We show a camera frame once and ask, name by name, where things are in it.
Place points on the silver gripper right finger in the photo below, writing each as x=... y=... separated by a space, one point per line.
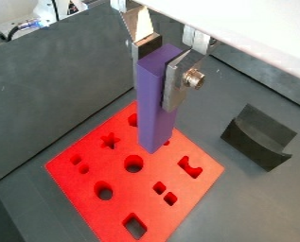
x=183 y=69

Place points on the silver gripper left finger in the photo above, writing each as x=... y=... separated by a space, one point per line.
x=136 y=16

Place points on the purple rectangular block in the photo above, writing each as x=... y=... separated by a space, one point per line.
x=155 y=121

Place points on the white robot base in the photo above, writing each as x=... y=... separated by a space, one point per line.
x=49 y=11

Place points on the dark grey upright panel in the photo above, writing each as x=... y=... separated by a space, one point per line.
x=61 y=73

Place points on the black curved block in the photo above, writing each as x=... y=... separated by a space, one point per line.
x=259 y=137

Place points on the red shape sorting board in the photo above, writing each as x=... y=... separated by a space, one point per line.
x=133 y=195

